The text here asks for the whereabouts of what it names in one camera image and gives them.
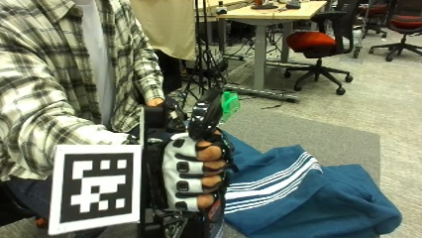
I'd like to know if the wooden desk with grey legs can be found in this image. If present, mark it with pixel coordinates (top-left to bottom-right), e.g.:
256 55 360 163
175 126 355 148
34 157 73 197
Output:
215 0 330 104

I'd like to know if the black office chair red seat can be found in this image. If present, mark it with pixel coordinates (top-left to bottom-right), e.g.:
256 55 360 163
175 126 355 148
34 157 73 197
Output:
367 0 422 62
282 0 360 96
355 0 390 39

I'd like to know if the person in plaid shirt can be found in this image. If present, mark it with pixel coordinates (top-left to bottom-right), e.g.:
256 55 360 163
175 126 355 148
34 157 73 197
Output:
0 0 167 229

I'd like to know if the black tripod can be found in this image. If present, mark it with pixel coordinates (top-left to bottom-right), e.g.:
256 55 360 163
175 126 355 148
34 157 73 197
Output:
181 0 230 102

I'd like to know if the white cube with black markers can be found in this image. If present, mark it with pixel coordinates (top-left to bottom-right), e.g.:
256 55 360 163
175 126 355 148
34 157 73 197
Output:
46 143 145 236

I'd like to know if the blue garment with white stripes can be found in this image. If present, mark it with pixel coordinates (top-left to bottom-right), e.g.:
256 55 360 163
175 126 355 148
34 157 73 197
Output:
219 131 403 238

